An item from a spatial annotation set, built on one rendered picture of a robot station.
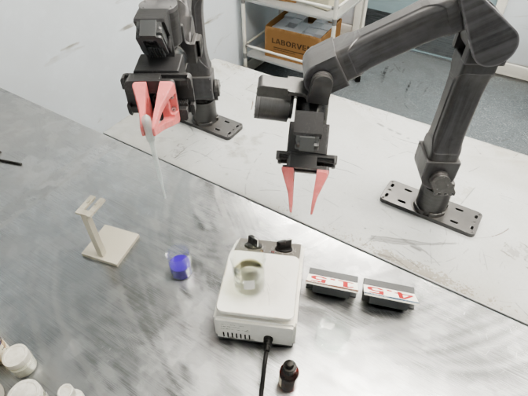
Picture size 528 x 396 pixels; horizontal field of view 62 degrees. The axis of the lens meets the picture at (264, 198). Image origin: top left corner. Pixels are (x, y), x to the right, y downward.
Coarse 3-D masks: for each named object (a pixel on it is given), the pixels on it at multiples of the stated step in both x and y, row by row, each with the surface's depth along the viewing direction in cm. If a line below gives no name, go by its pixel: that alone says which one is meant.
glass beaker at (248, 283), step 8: (240, 248) 67; (248, 248) 67; (256, 248) 67; (232, 256) 66; (240, 256) 68; (248, 256) 69; (256, 256) 68; (264, 256) 66; (232, 264) 64; (264, 264) 65; (240, 272) 64; (248, 272) 63; (256, 272) 64; (264, 272) 66; (240, 280) 65; (248, 280) 65; (256, 280) 66; (264, 280) 68; (240, 288) 67; (248, 288) 66; (256, 288) 67; (248, 296) 68
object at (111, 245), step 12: (84, 204) 78; (96, 204) 77; (84, 216) 76; (96, 228) 80; (108, 228) 89; (96, 240) 81; (108, 240) 87; (120, 240) 87; (132, 240) 87; (84, 252) 85; (96, 252) 85; (108, 252) 85; (120, 252) 85
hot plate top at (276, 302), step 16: (272, 256) 74; (288, 256) 74; (272, 272) 72; (288, 272) 72; (224, 288) 69; (272, 288) 69; (288, 288) 69; (224, 304) 67; (240, 304) 67; (256, 304) 67; (272, 304) 67; (288, 304) 67; (288, 320) 66
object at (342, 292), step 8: (312, 272) 82; (320, 272) 82; (328, 272) 82; (344, 280) 80; (352, 280) 80; (312, 288) 79; (320, 288) 77; (328, 288) 77; (336, 288) 75; (336, 296) 78; (344, 296) 77; (352, 296) 78
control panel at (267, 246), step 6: (240, 240) 83; (246, 240) 83; (264, 240) 84; (264, 246) 81; (270, 246) 81; (294, 246) 82; (300, 246) 82; (270, 252) 78; (276, 252) 78; (288, 252) 79; (294, 252) 79
